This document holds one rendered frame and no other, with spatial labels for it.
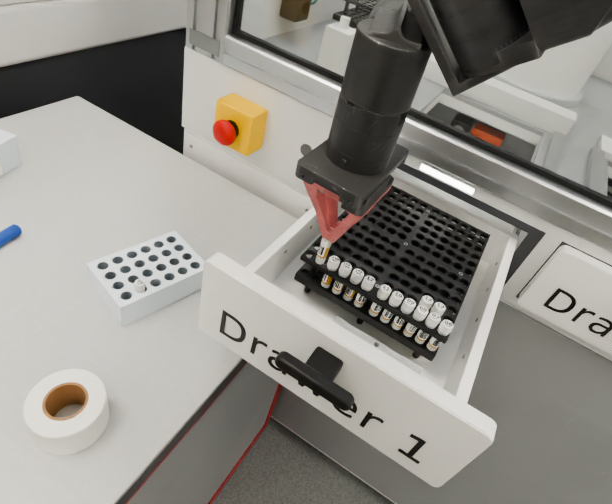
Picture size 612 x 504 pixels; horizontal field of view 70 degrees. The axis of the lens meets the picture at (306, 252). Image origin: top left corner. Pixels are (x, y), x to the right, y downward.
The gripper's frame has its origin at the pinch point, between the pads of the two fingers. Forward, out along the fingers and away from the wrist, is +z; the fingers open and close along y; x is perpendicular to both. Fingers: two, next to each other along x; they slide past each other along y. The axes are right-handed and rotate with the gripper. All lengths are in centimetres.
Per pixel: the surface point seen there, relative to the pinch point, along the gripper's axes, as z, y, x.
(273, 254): 5.3, -2.5, 4.9
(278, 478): 95, 9, -4
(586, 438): 33, 23, -45
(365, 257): 5.0, 4.3, -3.3
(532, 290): 11.0, 21.9, -23.2
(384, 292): 3.7, -0.2, -7.5
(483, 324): 5.8, 5.4, -18.0
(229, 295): 4.1, -10.8, 4.3
